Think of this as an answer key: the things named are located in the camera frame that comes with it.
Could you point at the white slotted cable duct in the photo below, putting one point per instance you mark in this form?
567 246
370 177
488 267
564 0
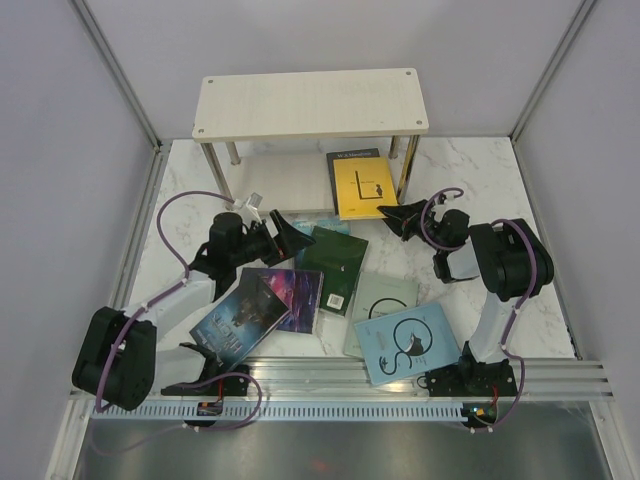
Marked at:
237 410

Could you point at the aluminium frame post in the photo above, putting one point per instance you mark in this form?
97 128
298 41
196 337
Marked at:
560 53
98 38

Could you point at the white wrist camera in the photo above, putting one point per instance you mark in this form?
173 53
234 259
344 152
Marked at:
248 209
442 198

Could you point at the black Moon and Sixpence book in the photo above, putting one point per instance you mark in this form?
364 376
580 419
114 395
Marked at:
332 156

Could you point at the aluminium frame post left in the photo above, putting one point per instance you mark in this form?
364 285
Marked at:
98 38

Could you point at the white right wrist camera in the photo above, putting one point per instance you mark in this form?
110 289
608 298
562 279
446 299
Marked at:
442 198

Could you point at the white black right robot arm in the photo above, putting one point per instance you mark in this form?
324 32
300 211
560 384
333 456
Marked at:
513 265

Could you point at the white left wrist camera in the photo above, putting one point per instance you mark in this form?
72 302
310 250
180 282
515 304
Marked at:
248 209

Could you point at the purple galaxy cover book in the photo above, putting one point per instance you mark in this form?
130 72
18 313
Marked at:
299 290

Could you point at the aluminium frame post right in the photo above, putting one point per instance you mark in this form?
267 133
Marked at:
560 53

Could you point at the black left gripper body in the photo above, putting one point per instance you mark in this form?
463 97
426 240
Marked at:
258 244

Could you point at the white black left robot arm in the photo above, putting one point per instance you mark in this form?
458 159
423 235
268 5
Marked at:
117 358

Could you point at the yellow paperback book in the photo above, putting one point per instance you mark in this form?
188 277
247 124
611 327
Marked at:
362 186

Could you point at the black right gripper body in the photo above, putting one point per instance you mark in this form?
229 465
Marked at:
414 224

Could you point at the white two-tier wooden shelf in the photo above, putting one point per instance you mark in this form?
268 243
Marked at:
374 103

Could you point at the pale green thin book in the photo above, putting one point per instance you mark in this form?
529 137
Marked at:
377 295

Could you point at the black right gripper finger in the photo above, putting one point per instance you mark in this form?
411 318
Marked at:
402 212
399 227

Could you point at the blue ocean Jules Verne book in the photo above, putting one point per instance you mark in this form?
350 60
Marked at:
320 225

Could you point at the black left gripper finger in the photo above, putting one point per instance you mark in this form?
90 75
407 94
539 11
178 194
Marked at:
290 244
284 228

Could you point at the light blue cat cover book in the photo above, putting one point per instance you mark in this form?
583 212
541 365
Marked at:
407 343

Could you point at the dark Wuthering Heights book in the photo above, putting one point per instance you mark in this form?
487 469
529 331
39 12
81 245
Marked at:
239 322

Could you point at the dark green hardcover book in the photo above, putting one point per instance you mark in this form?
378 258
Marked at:
339 283

